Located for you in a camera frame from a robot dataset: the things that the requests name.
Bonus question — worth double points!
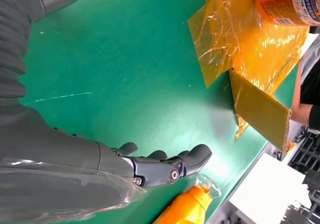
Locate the white board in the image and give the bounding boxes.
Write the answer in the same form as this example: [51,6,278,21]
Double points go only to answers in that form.
[229,152,312,224]

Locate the black metal frame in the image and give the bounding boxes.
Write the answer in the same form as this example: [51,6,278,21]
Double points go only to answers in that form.
[272,124,320,224]

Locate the cardboard box in yellow film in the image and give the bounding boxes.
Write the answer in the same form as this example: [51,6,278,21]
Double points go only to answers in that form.
[187,0,311,154]

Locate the person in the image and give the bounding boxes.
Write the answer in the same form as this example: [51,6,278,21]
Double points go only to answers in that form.
[291,25,320,132]

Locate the green table mat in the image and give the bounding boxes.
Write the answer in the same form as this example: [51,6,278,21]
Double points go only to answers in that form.
[18,0,300,224]

